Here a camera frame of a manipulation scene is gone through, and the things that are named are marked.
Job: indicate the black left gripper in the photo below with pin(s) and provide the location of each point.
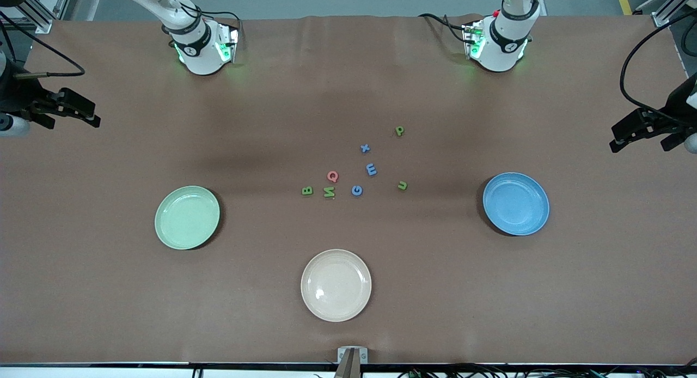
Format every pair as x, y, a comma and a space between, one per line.
677, 107

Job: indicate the blue letter G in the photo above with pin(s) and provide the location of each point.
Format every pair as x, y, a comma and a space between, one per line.
353, 190

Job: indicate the blue letter m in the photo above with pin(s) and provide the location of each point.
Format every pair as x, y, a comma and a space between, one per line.
371, 170

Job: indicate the red letter Q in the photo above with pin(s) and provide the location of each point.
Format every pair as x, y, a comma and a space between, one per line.
329, 176

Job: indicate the blue plate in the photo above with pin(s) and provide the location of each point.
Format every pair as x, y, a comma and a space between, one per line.
515, 203

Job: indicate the beige plate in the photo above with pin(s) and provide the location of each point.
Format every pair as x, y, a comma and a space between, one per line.
336, 285

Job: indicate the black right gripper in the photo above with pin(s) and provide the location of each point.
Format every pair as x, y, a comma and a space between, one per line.
16, 96

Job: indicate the green letter N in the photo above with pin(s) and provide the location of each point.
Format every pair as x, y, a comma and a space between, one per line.
329, 192

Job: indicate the silver left arm base bracket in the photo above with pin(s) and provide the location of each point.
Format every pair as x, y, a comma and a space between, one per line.
468, 32

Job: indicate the brown table mat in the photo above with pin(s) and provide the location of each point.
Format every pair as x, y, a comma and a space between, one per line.
109, 291

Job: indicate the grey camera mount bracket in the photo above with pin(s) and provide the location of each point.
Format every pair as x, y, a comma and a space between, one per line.
342, 354

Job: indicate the green plate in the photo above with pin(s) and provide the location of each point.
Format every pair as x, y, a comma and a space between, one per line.
187, 219

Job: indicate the silver right arm base bracket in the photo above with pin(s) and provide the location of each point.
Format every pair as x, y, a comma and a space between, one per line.
231, 37

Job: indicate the aluminium frame profile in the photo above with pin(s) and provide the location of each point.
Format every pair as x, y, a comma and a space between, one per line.
661, 16
38, 16
64, 1

